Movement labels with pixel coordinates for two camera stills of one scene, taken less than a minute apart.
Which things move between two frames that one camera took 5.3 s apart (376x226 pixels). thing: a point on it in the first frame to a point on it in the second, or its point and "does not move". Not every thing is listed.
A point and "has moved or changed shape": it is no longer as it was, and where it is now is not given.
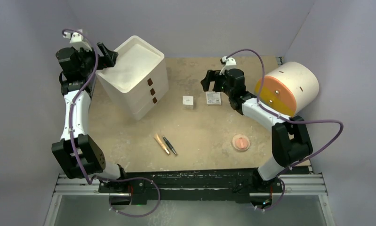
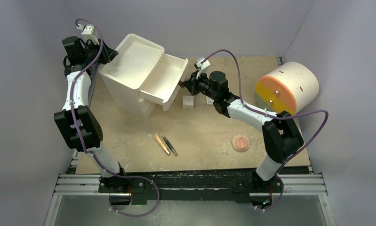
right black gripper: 212,76 to 192,84
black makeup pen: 170,145 does not move
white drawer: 147,82 has moved or changed shape
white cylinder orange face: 291,89 does not move
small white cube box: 188,102 does not move
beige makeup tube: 158,139 does not move
